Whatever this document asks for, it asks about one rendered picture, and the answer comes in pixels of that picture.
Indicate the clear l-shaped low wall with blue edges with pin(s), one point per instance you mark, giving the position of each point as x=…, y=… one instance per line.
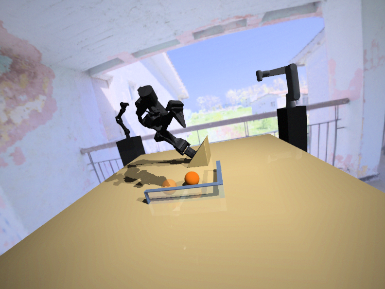
x=172, y=196

